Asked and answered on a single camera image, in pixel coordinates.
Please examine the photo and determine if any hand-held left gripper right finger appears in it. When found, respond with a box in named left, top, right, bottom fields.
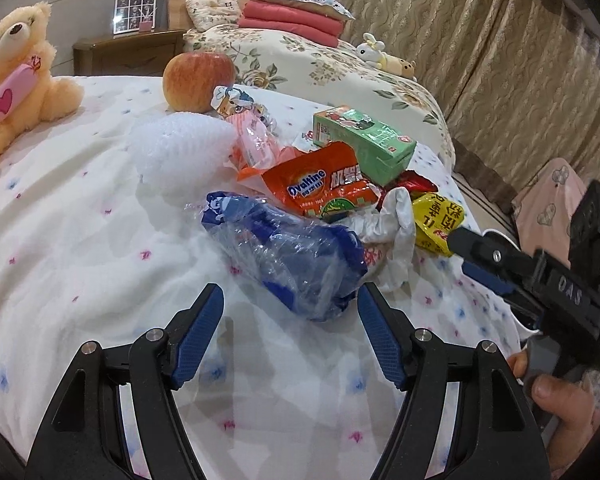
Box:
left=357, top=282, right=551, bottom=480

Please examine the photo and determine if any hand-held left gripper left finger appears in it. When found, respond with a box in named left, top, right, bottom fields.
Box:
left=25, top=282, right=226, bottom=480

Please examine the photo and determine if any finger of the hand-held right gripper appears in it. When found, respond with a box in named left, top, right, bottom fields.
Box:
left=447, top=227, right=543, bottom=286
left=461, top=259, right=546, bottom=331

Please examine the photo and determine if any yellow snack packet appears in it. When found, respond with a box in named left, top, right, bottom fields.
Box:
left=411, top=191, right=466, bottom=258

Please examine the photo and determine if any white tissue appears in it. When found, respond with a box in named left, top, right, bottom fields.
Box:
left=350, top=187, right=418, bottom=293

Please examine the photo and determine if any red foil wrapper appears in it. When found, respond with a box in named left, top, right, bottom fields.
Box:
left=385, top=170, right=438, bottom=201

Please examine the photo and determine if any blue clear plastic bag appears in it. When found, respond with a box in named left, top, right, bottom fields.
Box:
left=185, top=190, right=368, bottom=323

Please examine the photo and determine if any green milk carton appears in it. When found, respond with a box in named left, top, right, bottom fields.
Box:
left=312, top=105, right=417, bottom=187

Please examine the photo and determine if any orange snack packet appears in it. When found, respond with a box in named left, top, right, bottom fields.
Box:
left=262, top=141, right=386, bottom=223

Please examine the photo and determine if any person's right hand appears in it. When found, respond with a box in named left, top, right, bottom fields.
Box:
left=507, top=350, right=600, bottom=480

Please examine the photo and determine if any pink heart print cloth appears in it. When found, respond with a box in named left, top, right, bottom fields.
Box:
left=512, top=157, right=588, bottom=241

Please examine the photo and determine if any orange plastic bag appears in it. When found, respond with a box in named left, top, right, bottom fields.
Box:
left=230, top=145, right=306, bottom=183

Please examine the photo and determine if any white foam fruit net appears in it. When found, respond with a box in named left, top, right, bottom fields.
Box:
left=130, top=112, right=236, bottom=196

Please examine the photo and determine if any beige patterned curtain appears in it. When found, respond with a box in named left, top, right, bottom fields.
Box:
left=275, top=0, right=600, bottom=206

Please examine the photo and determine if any yellow animal plush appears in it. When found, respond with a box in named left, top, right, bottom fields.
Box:
left=380, top=55, right=417, bottom=78

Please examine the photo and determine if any pink clear plastic wrapper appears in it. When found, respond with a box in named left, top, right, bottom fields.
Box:
left=212, top=85, right=281, bottom=168

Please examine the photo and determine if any white printed wrapper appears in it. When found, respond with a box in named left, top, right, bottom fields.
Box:
left=295, top=130, right=326, bottom=153

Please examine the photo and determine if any white bunny plush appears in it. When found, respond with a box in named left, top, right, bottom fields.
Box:
left=356, top=32, right=386, bottom=68

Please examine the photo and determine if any floral quilt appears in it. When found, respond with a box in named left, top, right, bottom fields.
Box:
left=182, top=27, right=456, bottom=166

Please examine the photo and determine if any red apple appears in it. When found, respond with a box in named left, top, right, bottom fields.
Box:
left=162, top=51, right=236, bottom=113

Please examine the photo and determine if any wooden nightstand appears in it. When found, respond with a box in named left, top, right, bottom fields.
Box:
left=72, top=29, right=186, bottom=77

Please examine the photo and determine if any folded red blanket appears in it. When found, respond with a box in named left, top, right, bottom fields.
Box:
left=237, top=0, right=346, bottom=50

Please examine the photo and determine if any beige teddy bear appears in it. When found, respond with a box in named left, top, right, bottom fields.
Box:
left=0, top=0, right=83, bottom=171

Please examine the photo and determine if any cream printed pillow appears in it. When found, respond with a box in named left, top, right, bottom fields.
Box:
left=185, top=0, right=243, bottom=31

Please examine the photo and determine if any photo collage frame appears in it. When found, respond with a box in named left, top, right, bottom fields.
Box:
left=112, top=0, right=158, bottom=36

